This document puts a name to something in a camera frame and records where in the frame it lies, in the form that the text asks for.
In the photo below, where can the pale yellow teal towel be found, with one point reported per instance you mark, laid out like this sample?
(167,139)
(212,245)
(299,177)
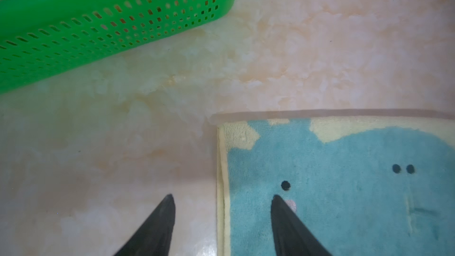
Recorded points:
(363,185)

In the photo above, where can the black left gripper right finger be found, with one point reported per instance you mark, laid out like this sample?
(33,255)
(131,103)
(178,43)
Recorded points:
(291,236)

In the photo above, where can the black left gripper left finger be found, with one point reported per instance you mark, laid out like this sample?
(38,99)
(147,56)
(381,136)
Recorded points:
(153,238)

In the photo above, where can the green plastic basket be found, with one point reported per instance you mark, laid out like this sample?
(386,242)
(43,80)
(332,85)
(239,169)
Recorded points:
(43,38)

